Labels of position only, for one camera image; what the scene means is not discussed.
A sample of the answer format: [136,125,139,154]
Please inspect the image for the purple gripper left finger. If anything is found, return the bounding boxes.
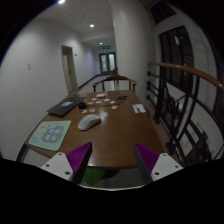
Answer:
[40,141,93,185]

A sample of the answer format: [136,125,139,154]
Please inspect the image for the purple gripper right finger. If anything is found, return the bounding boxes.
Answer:
[132,142,184,185]

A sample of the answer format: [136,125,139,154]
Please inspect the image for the white computer mouse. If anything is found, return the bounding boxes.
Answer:
[78,114,101,131]

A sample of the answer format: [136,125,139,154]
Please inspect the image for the green cartoon mouse pad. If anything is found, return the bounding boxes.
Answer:
[29,120,71,151]

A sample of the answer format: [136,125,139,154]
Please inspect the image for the green object under table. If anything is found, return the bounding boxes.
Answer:
[83,168,106,186]

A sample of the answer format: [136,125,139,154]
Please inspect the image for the white notepad with pen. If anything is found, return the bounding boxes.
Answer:
[133,104,146,113]

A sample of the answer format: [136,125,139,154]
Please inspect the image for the small black round object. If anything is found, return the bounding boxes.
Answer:
[78,102,87,109]

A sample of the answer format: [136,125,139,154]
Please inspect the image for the black laptop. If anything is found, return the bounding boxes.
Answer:
[48,97,85,117]

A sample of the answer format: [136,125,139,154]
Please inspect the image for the black metal railing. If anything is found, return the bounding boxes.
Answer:
[147,66,224,166]

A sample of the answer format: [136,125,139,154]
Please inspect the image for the white paper card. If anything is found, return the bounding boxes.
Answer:
[96,94,106,98]

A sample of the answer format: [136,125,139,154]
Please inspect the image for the wooden chair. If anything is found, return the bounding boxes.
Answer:
[92,75,137,90]

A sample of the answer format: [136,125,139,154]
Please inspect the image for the double glass door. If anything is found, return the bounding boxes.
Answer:
[99,52,116,74]

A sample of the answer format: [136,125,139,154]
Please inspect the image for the wooden handrail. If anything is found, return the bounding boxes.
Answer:
[148,61,224,93]

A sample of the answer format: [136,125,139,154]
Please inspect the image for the white side door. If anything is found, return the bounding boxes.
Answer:
[61,45,78,93]

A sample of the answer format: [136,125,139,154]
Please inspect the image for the green exit sign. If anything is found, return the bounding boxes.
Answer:
[102,46,111,50]

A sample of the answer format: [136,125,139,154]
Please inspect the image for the black cable bundle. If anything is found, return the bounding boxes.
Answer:
[113,95,129,104]

